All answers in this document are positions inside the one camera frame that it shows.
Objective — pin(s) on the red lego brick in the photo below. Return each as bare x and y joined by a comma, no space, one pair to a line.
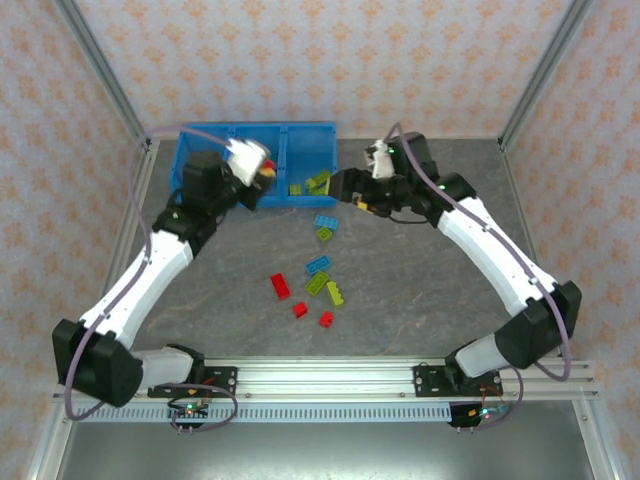
300,310
280,285
270,164
326,319

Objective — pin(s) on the green lego brick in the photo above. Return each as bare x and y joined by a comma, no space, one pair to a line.
317,282
315,187
295,190
322,176
325,234
335,293

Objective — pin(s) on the blue lego brick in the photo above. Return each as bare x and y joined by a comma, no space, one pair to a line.
318,264
326,221

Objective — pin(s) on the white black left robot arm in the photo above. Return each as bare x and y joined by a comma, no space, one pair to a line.
130,295

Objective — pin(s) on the blue three-compartment bin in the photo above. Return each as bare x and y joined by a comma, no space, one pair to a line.
307,150

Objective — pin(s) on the grey metal sheet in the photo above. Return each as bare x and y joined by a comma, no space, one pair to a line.
325,455

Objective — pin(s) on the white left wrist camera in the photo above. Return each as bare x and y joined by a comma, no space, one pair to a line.
247,157

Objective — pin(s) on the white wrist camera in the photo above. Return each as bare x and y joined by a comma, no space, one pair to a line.
247,157
382,162

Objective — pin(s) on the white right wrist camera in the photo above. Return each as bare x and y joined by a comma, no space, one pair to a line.
382,162

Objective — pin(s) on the aluminium table side rail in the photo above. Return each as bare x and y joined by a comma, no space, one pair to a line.
523,210
120,250

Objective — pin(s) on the aluminium frame post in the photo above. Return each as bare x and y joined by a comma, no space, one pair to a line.
102,70
544,70

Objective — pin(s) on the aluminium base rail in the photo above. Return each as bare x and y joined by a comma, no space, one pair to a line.
325,380

